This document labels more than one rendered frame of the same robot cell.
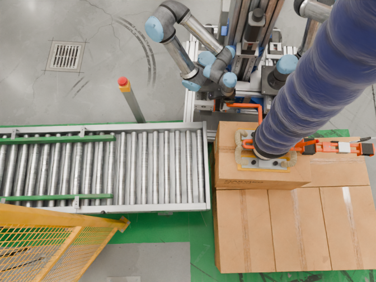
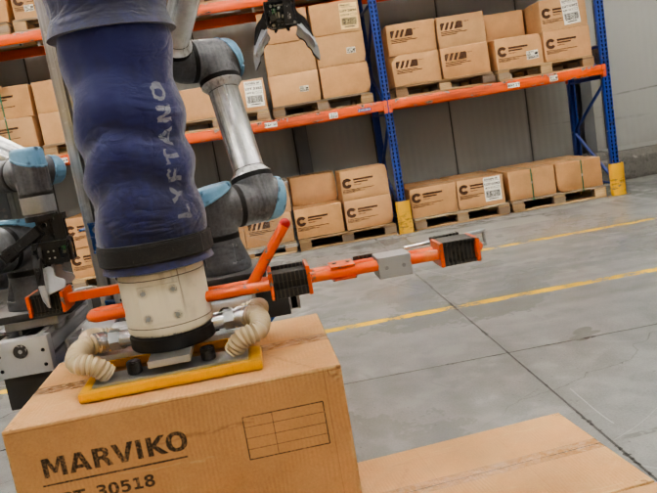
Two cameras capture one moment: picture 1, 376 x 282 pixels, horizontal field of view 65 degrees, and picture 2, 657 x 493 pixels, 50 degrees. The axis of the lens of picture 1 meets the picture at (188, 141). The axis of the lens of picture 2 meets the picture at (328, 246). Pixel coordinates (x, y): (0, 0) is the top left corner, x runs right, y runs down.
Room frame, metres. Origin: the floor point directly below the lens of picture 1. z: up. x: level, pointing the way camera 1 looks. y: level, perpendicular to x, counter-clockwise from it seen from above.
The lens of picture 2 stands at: (-0.94, -0.57, 1.36)
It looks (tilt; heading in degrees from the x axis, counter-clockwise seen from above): 9 degrees down; 349
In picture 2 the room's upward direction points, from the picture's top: 10 degrees counter-clockwise
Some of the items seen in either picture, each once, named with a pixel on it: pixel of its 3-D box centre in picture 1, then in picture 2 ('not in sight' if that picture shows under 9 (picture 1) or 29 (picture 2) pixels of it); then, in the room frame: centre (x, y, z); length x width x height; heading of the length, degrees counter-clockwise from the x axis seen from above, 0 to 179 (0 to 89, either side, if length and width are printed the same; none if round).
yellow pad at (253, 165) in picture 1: (264, 163); (172, 366); (0.40, -0.49, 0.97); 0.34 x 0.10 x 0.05; 84
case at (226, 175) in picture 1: (257, 157); (202, 454); (0.49, -0.50, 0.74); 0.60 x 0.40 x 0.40; 85
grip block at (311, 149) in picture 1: (308, 146); (289, 279); (0.47, -0.74, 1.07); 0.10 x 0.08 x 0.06; 174
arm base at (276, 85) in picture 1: (280, 76); (220, 251); (0.95, -0.64, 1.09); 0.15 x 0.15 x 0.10
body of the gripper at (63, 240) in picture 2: (227, 94); (50, 240); (0.77, -0.25, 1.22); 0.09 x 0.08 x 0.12; 85
